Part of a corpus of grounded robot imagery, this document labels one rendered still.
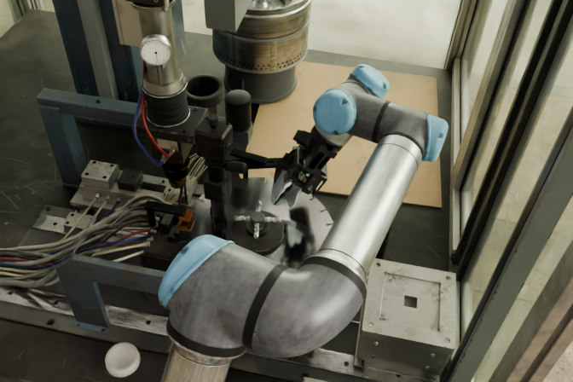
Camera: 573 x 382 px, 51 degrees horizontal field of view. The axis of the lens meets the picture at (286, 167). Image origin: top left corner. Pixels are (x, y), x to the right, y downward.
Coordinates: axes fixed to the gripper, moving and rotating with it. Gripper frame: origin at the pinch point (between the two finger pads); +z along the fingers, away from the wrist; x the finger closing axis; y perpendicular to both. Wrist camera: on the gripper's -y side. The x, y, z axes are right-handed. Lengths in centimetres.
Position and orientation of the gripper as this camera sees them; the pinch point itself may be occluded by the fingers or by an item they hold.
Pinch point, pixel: (277, 198)
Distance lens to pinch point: 128.3
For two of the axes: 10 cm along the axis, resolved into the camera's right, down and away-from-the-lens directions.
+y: -0.2, 5.5, -8.3
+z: -5.2, 7.1, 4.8
